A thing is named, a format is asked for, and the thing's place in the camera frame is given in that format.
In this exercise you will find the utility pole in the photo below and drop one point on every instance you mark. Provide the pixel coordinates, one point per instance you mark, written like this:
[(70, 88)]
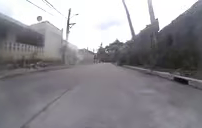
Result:
[(68, 30)]

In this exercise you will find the pale building with railing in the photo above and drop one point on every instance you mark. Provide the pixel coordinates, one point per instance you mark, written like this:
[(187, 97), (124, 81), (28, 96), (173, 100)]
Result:
[(12, 40)]

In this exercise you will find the grey concrete road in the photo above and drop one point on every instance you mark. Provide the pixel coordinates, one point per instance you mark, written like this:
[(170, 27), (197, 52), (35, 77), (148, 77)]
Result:
[(102, 96)]

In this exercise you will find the group of trees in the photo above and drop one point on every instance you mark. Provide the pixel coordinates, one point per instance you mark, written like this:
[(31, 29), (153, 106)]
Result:
[(110, 51)]

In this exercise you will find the grey pavement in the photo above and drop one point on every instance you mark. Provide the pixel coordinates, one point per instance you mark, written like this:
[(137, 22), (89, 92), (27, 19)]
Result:
[(19, 70)]

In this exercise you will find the white building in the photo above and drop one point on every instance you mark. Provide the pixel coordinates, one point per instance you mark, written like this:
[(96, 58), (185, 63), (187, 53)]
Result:
[(50, 41)]

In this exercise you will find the palm trunk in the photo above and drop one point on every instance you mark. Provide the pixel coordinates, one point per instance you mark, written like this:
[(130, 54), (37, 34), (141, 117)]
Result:
[(129, 18), (151, 13)]

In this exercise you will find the overgrown grey wall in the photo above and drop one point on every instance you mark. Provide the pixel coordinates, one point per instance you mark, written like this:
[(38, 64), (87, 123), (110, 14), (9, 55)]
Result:
[(185, 43)]

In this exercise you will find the pale concrete kerb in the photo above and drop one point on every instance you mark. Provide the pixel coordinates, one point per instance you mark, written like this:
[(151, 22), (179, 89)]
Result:
[(189, 80)]

